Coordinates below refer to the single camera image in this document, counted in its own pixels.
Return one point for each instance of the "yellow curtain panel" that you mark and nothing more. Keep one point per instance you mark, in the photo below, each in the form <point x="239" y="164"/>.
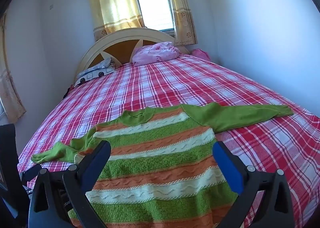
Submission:
<point x="110" y="16"/>
<point x="183" y="23"/>

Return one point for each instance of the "yellow curtain right panel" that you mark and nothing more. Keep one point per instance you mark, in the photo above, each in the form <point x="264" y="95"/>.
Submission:
<point x="183" y="23"/>

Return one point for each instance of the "red white plaid bed sheet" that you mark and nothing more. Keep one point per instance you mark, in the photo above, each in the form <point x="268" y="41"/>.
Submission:
<point x="289" y="143"/>

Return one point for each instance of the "green orange striped knit sweater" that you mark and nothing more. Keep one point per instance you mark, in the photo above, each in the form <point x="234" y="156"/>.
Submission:
<point x="162" y="171"/>

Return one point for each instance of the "grey car print pillow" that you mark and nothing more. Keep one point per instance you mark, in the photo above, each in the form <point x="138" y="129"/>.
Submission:
<point x="101" y="69"/>

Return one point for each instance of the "cream wooden headboard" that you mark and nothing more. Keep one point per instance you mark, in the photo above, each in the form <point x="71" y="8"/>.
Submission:
<point x="120" y="45"/>

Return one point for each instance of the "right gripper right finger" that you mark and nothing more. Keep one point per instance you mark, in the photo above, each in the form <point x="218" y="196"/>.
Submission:
<point x="275" y="208"/>

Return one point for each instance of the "yellow curtain left panel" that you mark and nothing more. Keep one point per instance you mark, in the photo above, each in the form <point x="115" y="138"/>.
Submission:
<point x="110" y="16"/>

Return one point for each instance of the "pink pillow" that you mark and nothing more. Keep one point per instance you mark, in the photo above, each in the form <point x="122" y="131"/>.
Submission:
<point x="159" y="52"/>

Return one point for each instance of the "pink cloth by wall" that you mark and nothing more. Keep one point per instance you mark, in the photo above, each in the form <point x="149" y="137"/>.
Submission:
<point x="200" y="54"/>

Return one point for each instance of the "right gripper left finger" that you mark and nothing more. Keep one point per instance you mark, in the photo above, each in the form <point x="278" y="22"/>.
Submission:
<point x="55" y="193"/>

